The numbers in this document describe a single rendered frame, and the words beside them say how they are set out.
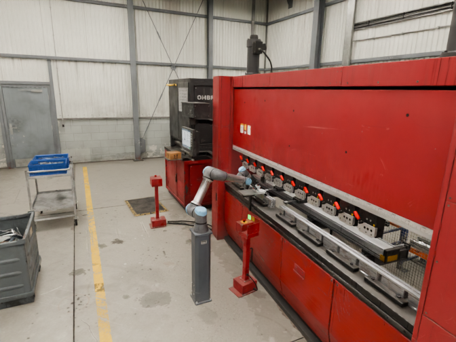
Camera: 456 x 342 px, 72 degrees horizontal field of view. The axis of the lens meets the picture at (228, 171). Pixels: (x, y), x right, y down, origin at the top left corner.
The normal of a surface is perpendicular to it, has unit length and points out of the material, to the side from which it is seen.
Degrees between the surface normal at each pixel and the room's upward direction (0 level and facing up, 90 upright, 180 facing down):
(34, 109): 90
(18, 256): 90
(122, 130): 90
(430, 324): 90
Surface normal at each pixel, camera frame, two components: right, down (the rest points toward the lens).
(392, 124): -0.93, 0.07
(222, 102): 0.37, 0.24
